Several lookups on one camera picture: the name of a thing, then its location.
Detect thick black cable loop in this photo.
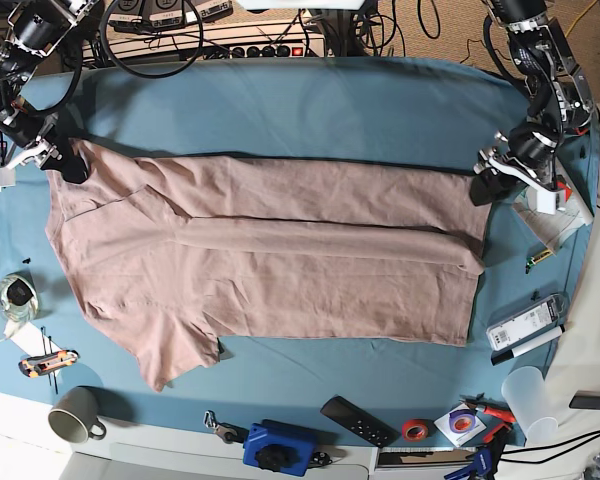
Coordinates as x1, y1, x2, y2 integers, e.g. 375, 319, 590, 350
99, 0, 204, 79

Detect black zip ties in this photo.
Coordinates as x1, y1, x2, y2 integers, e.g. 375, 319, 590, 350
40, 326, 58, 393

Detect black remote control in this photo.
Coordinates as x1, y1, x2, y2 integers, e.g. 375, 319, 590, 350
320, 396, 400, 448

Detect blue box with black knob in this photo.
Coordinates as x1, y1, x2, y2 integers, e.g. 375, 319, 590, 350
242, 421, 317, 477

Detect black power adapter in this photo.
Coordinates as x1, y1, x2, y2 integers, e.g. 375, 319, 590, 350
569, 391, 600, 410

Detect white paper note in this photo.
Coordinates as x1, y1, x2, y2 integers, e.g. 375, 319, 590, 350
10, 323, 60, 357

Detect yellow cable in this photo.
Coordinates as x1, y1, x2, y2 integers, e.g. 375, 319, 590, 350
564, 0, 600, 39

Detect blue clamp bottom right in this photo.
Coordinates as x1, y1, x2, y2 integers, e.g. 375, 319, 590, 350
444, 423, 512, 480

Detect clear plastic case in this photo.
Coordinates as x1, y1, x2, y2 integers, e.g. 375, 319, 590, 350
486, 293, 568, 352

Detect blue table cloth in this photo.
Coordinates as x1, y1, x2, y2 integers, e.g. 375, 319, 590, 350
0, 58, 590, 445

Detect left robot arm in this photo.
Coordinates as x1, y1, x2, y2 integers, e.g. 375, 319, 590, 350
470, 1, 596, 213

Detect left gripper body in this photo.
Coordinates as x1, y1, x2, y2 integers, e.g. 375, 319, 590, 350
493, 122, 561, 188

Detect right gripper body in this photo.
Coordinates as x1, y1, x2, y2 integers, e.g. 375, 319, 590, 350
0, 112, 63, 160

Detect white power strip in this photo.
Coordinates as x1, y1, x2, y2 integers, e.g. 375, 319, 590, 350
109, 22, 330, 64

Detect booklet with red square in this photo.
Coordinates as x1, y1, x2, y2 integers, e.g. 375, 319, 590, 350
512, 173, 594, 254

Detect pink t-shirt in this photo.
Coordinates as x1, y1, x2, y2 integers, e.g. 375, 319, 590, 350
46, 141, 490, 391

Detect grey coffee mug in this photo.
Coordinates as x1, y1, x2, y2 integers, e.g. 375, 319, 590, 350
47, 387, 107, 444

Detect orange utility knife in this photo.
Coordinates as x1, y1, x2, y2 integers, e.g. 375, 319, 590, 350
18, 350, 80, 378

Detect red handled pliers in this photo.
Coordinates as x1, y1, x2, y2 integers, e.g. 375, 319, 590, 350
461, 395, 516, 424

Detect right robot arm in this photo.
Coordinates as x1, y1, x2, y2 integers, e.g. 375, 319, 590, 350
0, 0, 104, 184

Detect red tape roll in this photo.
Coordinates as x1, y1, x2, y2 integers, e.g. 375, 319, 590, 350
402, 419, 435, 442

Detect metal carabiner keychain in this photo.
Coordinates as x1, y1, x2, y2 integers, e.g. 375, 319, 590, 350
203, 410, 249, 444

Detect glass jar with black lid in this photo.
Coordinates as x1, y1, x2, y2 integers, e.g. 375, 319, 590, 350
0, 273, 39, 322

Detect black and white marker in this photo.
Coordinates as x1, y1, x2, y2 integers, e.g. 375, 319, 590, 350
491, 325, 566, 366

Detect translucent plastic cup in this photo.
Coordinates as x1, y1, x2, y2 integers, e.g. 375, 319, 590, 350
501, 366, 558, 444

